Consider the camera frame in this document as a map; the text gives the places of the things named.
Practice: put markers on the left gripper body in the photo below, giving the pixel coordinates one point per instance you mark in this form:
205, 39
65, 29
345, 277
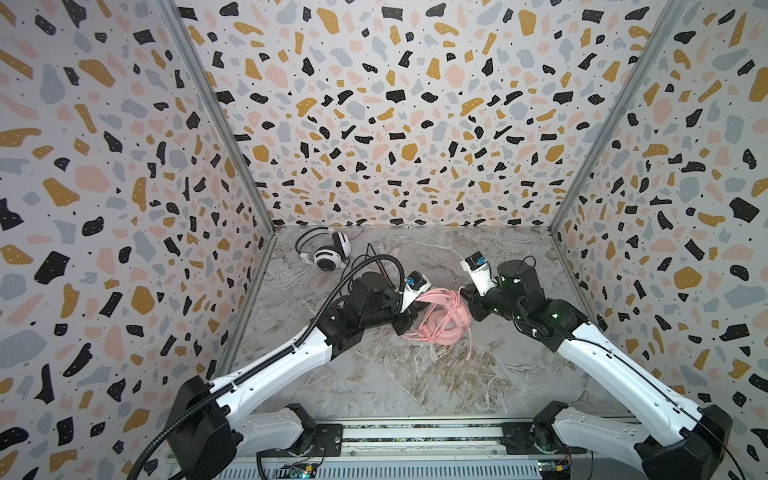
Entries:
410, 312

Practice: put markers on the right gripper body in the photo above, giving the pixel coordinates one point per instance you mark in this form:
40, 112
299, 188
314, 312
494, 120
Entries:
480, 303

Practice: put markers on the pink headphones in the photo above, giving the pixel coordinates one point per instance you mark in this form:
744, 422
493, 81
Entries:
447, 319

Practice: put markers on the white black headphones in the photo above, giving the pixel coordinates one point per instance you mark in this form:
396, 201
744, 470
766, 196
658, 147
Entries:
328, 257

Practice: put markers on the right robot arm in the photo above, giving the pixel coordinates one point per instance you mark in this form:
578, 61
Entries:
672, 437

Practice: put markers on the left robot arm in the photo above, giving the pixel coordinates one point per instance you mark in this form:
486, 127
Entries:
212, 422

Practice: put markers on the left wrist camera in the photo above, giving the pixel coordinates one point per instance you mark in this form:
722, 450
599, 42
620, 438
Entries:
416, 284

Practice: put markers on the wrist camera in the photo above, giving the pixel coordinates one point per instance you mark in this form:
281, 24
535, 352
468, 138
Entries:
416, 284
477, 266

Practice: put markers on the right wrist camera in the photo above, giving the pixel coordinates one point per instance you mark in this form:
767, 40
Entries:
477, 266

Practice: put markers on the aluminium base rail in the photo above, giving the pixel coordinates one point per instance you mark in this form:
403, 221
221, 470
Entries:
425, 448

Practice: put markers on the right aluminium corner post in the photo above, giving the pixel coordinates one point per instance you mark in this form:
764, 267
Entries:
669, 16

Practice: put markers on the aluminium corner post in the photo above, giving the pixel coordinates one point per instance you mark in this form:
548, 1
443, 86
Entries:
669, 16
169, 13

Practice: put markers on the left aluminium corner post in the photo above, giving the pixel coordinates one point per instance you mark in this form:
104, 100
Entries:
169, 13

